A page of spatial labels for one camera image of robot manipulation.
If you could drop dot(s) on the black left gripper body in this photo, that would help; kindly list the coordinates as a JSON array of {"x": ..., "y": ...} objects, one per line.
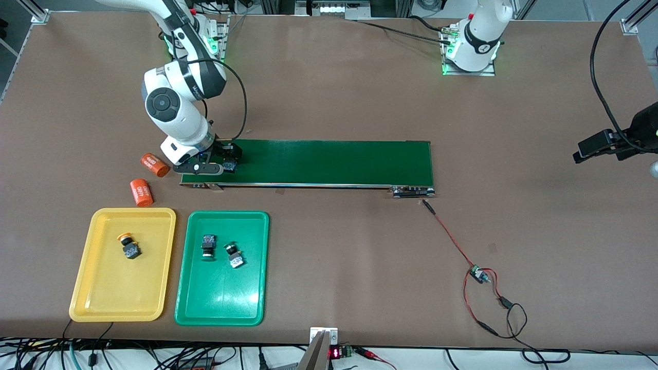
[{"x": 630, "y": 140}]

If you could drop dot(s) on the green conveyor belt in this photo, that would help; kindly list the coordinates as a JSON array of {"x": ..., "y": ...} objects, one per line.
[{"x": 334, "y": 162}]

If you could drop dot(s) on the small metal clamp bracket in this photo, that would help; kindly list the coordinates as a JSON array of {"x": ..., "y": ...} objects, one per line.
[{"x": 324, "y": 333}]

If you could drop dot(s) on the yellow plastic tray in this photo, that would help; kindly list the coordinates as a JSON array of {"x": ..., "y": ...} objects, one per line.
[{"x": 103, "y": 288}]

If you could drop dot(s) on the grey camera mount bar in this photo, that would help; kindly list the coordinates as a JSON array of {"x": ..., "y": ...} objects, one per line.
[{"x": 313, "y": 357}]

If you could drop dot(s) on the green plastic tray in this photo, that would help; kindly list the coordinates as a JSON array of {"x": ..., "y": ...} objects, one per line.
[{"x": 231, "y": 298}]

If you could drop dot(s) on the orange red device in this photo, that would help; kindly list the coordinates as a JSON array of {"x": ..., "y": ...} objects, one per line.
[{"x": 195, "y": 365}]

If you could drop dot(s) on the small speed controller board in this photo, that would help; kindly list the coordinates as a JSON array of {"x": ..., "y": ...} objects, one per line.
[{"x": 479, "y": 275}]

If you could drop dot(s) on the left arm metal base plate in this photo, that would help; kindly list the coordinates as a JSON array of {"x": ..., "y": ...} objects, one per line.
[{"x": 488, "y": 72}]

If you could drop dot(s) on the orange cylinder white print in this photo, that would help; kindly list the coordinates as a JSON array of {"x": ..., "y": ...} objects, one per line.
[
  {"x": 140, "y": 192},
  {"x": 154, "y": 165}
]

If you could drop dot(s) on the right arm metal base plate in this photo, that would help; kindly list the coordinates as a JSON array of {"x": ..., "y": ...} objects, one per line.
[{"x": 224, "y": 49}]

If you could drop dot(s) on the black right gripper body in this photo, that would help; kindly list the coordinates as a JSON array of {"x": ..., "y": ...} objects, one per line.
[{"x": 222, "y": 151}]

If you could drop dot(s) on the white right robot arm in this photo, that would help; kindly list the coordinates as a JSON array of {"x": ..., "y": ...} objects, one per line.
[{"x": 175, "y": 118}]

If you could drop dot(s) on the red clip lead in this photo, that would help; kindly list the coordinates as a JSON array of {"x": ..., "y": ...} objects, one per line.
[{"x": 370, "y": 353}]

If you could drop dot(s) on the aluminium frame profile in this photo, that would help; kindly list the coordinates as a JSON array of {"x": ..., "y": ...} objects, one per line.
[
  {"x": 637, "y": 15},
  {"x": 36, "y": 10}
]

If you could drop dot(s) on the yellow mushroom push button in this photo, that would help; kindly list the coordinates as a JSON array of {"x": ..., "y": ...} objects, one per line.
[
  {"x": 230, "y": 167},
  {"x": 129, "y": 246}
]

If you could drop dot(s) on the green mushroom push button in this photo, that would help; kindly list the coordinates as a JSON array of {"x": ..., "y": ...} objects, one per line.
[
  {"x": 208, "y": 246},
  {"x": 235, "y": 256}
]

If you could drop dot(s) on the red digit display module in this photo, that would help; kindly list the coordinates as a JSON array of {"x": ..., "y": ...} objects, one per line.
[{"x": 339, "y": 352}]

